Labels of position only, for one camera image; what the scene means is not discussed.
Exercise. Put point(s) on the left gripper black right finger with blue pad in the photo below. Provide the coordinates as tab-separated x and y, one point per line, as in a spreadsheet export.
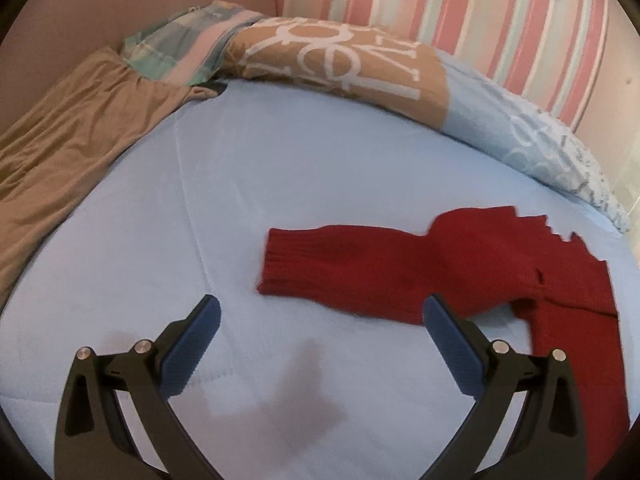
526	421

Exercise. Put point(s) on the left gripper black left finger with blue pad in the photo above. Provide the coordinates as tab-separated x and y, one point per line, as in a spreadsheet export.
93	440

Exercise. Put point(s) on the red knit sweater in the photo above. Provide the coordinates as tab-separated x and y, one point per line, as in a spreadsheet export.
476	259

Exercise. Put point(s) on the light blue quilted bedspread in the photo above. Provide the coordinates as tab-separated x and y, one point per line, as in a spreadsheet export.
288	389

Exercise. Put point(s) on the brown folded garment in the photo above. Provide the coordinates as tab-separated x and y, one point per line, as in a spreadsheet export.
57	153

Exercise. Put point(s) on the pastel plaid folded cloth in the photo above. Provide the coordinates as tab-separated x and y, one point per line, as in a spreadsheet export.
187	48

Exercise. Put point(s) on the brown padded headboard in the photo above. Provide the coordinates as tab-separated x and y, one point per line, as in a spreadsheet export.
50	37

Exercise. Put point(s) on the patterned brown blue pillow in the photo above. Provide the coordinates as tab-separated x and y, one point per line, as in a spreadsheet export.
430	87

